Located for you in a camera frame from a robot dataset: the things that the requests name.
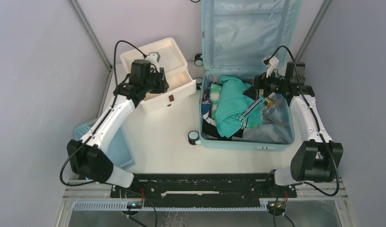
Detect teal folded garment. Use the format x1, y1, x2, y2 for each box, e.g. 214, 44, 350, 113
215, 75, 264, 138

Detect light blue hard-shell suitcase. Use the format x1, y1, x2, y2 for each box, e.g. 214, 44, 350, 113
200, 0, 301, 152

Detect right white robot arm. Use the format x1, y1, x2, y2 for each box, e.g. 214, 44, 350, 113
244, 60, 343, 197

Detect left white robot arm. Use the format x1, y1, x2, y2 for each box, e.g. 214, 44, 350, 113
65, 56, 169, 197

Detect aluminium frame rails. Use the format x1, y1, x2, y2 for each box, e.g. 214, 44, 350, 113
56, 180, 358, 227

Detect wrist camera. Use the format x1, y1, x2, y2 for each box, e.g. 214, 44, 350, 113
263, 56, 279, 78
144, 52, 160, 71

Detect dark blue patterned clothing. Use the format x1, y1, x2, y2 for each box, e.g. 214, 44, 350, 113
201, 89, 216, 126

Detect white three-drawer storage cabinet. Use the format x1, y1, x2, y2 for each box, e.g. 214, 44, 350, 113
115, 37, 196, 114

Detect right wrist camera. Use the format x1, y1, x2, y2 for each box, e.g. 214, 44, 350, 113
263, 56, 279, 78

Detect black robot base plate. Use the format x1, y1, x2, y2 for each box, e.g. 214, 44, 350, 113
110, 173, 297, 209

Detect light blue perforated plastic basket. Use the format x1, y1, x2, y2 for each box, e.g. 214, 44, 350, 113
74, 118, 136, 169

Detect green white patterned cloth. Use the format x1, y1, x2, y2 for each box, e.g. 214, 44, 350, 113
210, 83, 222, 120

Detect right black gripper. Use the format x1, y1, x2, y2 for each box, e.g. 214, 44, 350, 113
242, 66, 289, 101

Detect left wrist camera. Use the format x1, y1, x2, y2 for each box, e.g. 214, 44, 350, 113
144, 52, 160, 71

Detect brown items in suitcase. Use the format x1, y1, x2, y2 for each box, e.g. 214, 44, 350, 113
259, 89, 275, 108

